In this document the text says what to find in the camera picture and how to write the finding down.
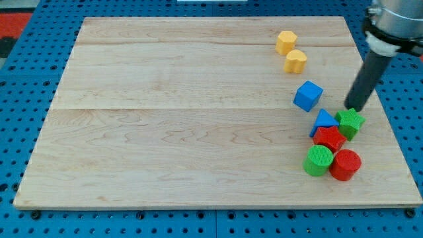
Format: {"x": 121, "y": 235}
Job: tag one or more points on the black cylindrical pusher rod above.
{"x": 366, "y": 80}

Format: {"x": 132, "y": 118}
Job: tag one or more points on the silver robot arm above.
{"x": 390, "y": 27}

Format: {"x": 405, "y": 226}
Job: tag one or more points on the blue triangle block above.
{"x": 323, "y": 119}

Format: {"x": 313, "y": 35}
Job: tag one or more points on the blue cube block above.
{"x": 307, "y": 96}

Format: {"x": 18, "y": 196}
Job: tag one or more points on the green star block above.
{"x": 350, "y": 122}

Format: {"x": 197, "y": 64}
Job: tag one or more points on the red star block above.
{"x": 330, "y": 138}

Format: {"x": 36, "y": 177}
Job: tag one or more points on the yellow heart block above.
{"x": 295, "y": 62}

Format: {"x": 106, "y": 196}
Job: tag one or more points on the red cylinder block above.
{"x": 346, "y": 163}

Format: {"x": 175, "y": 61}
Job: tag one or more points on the green cylinder block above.
{"x": 319, "y": 158}

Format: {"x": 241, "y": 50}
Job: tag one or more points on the yellow hexagon block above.
{"x": 286, "y": 41}

